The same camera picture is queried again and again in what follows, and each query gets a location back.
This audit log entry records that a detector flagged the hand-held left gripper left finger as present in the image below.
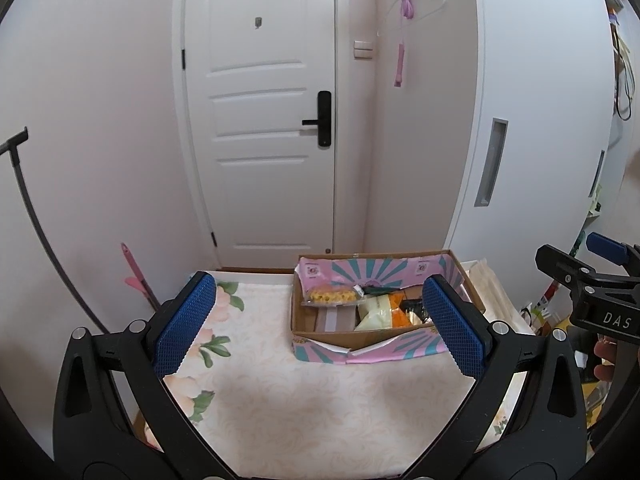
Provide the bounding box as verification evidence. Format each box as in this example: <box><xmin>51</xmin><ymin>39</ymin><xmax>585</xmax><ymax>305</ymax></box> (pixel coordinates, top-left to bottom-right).
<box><xmin>52</xmin><ymin>271</ymin><xmax>236</xmax><ymax>480</ymax></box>

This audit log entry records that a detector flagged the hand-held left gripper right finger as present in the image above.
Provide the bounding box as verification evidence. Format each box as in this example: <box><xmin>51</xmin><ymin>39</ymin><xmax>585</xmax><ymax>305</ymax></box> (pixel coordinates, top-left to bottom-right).
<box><xmin>400</xmin><ymin>274</ymin><xmax>587</xmax><ymax>480</ymax></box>

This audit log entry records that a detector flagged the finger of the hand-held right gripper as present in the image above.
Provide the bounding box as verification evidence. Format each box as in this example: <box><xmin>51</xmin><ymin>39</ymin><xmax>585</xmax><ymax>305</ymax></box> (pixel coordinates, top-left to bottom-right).
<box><xmin>535</xmin><ymin>244</ymin><xmax>640</xmax><ymax>306</ymax></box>
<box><xmin>586</xmin><ymin>232</ymin><xmax>640</xmax><ymax>276</ymax></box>

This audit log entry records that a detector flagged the black and gold snack packet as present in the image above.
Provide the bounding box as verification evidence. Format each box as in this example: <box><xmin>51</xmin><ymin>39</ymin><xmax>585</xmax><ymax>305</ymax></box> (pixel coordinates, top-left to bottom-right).
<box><xmin>400</xmin><ymin>299</ymin><xmax>436</xmax><ymax>328</ymax></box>

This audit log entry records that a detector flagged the cream and orange snack packet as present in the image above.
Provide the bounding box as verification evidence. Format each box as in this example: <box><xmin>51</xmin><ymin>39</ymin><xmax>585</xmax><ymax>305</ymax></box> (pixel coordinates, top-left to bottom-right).
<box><xmin>354</xmin><ymin>292</ymin><xmax>408</xmax><ymax>332</ymax></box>

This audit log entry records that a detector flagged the pink teal printed cardboard box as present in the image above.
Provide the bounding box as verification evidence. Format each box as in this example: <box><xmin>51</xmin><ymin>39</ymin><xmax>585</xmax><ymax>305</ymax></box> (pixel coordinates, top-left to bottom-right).
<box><xmin>289</xmin><ymin>249</ymin><xmax>487</xmax><ymax>367</ymax></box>

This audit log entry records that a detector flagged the clear packet of yellow snacks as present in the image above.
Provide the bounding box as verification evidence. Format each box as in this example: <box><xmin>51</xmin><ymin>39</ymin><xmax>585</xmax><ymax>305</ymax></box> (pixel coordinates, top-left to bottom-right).
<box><xmin>301</xmin><ymin>282</ymin><xmax>362</xmax><ymax>307</ymax></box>

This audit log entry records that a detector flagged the person's right hand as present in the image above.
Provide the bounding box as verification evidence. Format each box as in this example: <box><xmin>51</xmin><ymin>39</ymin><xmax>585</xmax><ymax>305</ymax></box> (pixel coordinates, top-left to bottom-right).
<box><xmin>594</xmin><ymin>341</ymin><xmax>621</xmax><ymax>383</ymax></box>

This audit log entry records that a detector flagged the pink stick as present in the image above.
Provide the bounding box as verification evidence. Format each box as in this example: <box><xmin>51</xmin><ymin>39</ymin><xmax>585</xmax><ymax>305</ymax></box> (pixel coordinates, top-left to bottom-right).
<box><xmin>120</xmin><ymin>242</ymin><xmax>161</xmax><ymax>311</ymax></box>

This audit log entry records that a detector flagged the dark green snack packet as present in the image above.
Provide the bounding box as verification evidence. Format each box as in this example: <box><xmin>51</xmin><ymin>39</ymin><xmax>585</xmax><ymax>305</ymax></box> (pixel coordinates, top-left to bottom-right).
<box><xmin>357</xmin><ymin>282</ymin><xmax>401</xmax><ymax>297</ymax></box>

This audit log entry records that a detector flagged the white panel door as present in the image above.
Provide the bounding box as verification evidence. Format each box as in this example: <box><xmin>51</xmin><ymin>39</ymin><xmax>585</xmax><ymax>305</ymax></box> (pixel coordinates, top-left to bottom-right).
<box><xmin>172</xmin><ymin>0</ymin><xmax>371</xmax><ymax>268</ymax></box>

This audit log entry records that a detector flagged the white wardrobe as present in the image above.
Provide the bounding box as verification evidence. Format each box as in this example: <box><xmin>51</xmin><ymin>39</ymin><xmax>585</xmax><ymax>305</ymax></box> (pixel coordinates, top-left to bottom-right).
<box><xmin>445</xmin><ymin>0</ymin><xmax>626</xmax><ymax>271</ymax></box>

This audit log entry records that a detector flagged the black curved stand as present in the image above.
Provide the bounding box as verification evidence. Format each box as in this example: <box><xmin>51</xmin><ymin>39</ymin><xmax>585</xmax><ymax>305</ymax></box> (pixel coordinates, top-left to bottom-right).
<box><xmin>0</xmin><ymin>127</ymin><xmax>108</xmax><ymax>336</ymax></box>

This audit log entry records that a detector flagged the recessed wardrobe handle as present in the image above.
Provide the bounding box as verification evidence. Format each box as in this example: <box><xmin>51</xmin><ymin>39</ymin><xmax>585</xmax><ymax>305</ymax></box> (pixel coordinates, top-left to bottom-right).
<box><xmin>474</xmin><ymin>119</ymin><xmax>508</xmax><ymax>207</ymax></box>

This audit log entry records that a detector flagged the black hanging cable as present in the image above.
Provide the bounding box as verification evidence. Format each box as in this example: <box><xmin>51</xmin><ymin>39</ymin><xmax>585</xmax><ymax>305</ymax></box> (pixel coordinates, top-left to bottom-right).
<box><xmin>612</xmin><ymin>35</ymin><xmax>636</xmax><ymax>121</ymax></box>

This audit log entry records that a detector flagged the black door lock handle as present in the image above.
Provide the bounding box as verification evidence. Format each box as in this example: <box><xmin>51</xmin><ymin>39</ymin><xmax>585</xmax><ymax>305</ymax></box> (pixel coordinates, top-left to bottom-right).
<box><xmin>301</xmin><ymin>91</ymin><xmax>332</xmax><ymax>148</ymax></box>

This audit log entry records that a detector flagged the pink hanging strap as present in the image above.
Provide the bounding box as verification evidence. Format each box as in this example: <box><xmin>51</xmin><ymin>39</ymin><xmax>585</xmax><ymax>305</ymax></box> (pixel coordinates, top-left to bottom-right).
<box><xmin>392</xmin><ymin>0</ymin><xmax>418</xmax><ymax>87</ymax></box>

